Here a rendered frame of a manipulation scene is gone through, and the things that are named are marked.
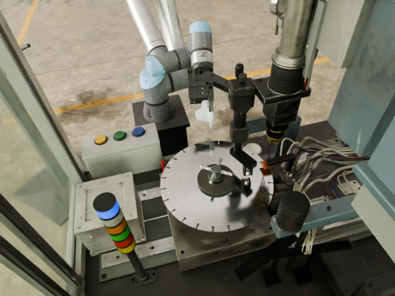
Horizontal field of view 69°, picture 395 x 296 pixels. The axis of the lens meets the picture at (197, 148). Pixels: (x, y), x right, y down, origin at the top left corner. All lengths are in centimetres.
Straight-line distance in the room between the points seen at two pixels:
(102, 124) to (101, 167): 155
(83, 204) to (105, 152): 22
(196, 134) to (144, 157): 130
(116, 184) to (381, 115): 74
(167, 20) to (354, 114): 90
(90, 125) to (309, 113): 191
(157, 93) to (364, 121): 91
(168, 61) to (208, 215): 56
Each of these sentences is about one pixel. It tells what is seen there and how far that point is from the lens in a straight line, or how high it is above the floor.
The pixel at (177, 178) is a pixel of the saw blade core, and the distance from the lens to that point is 86.
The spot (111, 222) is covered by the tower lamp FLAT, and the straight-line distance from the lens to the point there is 62.
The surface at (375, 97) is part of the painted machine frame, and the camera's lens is 54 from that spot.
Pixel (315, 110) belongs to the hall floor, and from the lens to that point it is 272.
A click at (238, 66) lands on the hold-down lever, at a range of 69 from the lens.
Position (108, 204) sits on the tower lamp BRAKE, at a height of 116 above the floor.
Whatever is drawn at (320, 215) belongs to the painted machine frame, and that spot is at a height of 105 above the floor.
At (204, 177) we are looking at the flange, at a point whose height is 96.
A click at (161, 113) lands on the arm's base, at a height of 80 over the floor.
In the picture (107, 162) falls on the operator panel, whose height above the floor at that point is 85.
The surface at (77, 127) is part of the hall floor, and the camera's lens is 272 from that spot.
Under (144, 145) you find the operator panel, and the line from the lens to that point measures 106.
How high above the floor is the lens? 162
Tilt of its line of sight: 46 degrees down
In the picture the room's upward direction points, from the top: 4 degrees counter-clockwise
